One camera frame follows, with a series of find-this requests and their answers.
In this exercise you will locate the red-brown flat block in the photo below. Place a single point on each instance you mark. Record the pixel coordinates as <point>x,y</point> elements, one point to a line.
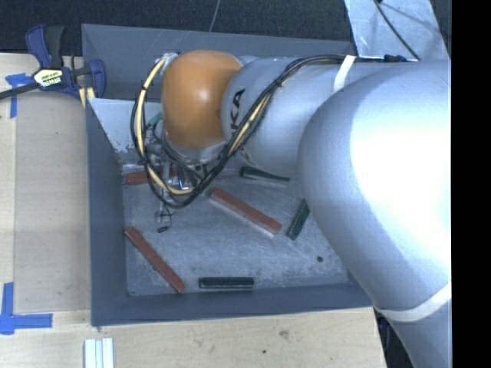
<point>135,178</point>
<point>154,259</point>
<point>247,212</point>

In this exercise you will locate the grey metal bin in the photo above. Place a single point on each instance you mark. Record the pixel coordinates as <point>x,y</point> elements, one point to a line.
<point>215,251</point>

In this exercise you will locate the dark green flat block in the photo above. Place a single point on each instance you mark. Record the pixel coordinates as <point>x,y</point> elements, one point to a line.
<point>261,175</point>
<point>226,282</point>
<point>298,221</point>

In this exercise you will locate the pale wood board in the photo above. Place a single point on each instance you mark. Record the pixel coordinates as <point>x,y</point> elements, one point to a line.
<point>50,205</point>

